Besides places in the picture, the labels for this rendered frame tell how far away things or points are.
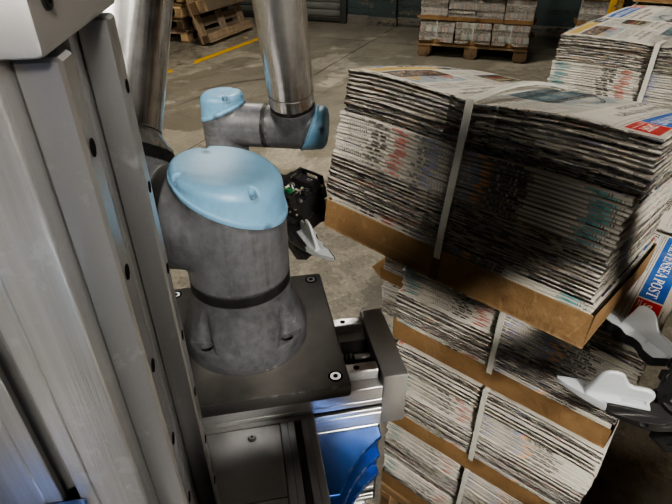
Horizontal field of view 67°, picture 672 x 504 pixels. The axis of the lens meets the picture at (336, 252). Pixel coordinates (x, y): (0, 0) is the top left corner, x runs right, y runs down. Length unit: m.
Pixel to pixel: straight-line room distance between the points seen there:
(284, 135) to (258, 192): 0.38
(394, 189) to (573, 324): 0.26
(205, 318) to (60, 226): 0.38
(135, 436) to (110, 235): 0.13
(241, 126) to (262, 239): 0.39
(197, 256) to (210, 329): 0.10
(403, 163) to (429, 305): 0.30
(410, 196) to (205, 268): 0.27
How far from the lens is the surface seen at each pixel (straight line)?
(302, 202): 0.80
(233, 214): 0.50
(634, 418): 0.63
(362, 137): 0.68
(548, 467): 0.98
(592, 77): 1.25
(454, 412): 1.00
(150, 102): 0.61
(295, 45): 0.78
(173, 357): 0.40
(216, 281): 0.55
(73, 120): 0.21
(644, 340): 0.69
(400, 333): 0.95
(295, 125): 0.85
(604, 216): 0.55
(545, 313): 0.60
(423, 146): 0.62
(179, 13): 6.94
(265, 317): 0.58
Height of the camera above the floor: 1.26
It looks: 33 degrees down
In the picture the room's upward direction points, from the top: straight up
